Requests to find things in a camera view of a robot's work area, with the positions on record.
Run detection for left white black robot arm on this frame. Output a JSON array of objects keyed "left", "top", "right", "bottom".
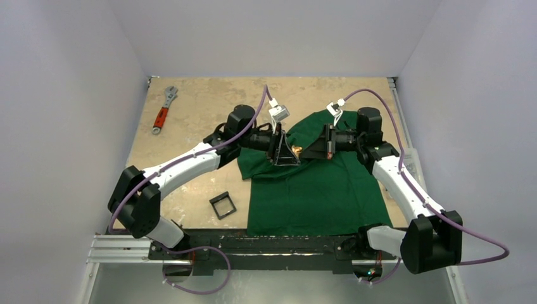
[{"left": 108, "top": 104, "right": 300, "bottom": 259}]

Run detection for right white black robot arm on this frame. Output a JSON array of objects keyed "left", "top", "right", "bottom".
[{"left": 300, "top": 107, "right": 462, "bottom": 274}]

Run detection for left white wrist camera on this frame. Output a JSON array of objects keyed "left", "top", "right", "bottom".
[{"left": 268, "top": 99, "right": 290, "bottom": 129}]

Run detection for clear plastic parts box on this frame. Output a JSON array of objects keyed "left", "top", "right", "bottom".
[{"left": 378, "top": 148, "right": 427, "bottom": 200}]

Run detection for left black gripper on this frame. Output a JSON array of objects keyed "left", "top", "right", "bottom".
[{"left": 238, "top": 122, "right": 300, "bottom": 165}]

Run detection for orange leaf brooch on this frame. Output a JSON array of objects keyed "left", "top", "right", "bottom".
[{"left": 291, "top": 145, "right": 303, "bottom": 156}]

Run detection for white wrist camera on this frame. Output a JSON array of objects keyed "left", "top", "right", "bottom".
[
  {"left": 268, "top": 99, "right": 290, "bottom": 129},
  {"left": 326, "top": 98, "right": 346, "bottom": 127}
]

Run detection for red handled adjustable wrench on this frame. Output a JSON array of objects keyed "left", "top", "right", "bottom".
[{"left": 151, "top": 86, "right": 178, "bottom": 135}]

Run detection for green t-shirt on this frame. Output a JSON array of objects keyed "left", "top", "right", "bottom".
[{"left": 237, "top": 110, "right": 393, "bottom": 237}]

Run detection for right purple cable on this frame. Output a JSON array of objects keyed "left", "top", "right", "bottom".
[{"left": 339, "top": 88, "right": 510, "bottom": 286}]

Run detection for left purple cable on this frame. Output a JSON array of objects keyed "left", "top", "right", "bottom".
[{"left": 108, "top": 84, "right": 274, "bottom": 295}]

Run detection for aluminium rail frame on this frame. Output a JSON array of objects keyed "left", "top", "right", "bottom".
[{"left": 85, "top": 77, "right": 458, "bottom": 265}]

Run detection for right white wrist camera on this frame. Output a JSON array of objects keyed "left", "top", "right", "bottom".
[{"left": 326, "top": 98, "right": 346, "bottom": 127}]

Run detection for black square frame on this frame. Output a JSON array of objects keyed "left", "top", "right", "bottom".
[{"left": 209, "top": 191, "right": 237, "bottom": 220}]

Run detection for purple cable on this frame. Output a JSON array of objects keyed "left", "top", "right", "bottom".
[
  {"left": 108, "top": 84, "right": 274, "bottom": 295},
  {"left": 339, "top": 88, "right": 510, "bottom": 286}
]

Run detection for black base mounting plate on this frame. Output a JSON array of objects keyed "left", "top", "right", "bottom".
[{"left": 148, "top": 229, "right": 396, "bottom": 278}]

